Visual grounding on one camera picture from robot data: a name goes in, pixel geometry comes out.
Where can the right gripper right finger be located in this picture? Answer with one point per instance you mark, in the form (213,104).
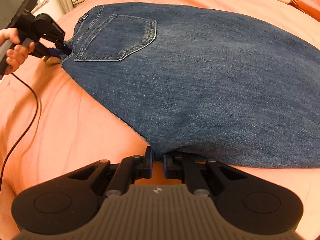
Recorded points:
(185,169)

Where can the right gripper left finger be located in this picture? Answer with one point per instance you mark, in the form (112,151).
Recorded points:
(128,171)

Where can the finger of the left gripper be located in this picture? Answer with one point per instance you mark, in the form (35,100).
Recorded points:
(57,52)

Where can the blue denim jeans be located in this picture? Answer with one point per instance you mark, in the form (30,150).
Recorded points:
(220,84)

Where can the person's left hand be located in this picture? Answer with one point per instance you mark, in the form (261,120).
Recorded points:
(18,55)

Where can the orange bed sheet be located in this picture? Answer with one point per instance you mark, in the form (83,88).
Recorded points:
(51,126)

